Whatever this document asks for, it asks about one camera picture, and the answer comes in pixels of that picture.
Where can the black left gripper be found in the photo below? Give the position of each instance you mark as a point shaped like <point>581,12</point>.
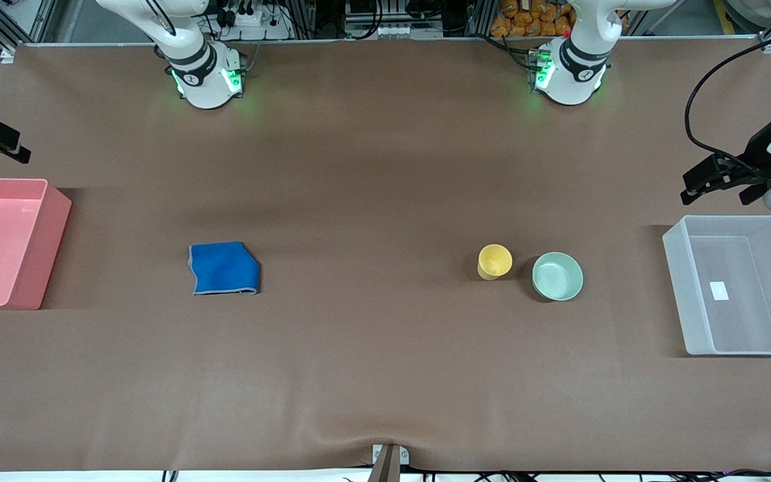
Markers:
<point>755,158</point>

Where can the pale green bowl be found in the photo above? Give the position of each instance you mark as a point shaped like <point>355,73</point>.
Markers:
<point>557,276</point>

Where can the yellow cup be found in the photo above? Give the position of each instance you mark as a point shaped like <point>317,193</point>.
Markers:
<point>494,261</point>

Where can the blue cloth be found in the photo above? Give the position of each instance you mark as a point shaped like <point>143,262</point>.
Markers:
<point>225,268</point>

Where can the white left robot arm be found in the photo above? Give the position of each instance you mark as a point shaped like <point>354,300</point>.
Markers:
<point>569,84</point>

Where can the small white label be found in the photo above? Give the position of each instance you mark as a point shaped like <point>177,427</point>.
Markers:
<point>719,290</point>

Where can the translucent white plastic bin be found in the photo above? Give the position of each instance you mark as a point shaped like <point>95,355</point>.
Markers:
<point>747,321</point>

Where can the orange snack packets pile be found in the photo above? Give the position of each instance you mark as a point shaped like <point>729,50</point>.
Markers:
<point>533,19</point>

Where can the white power strip with plugs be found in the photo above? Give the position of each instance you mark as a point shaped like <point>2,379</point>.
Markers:
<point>251,20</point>

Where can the brown table cover mat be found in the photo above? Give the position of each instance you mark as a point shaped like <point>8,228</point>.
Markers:
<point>385,201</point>

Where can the small white socket strip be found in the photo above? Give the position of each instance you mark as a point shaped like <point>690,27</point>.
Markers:
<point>397,31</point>

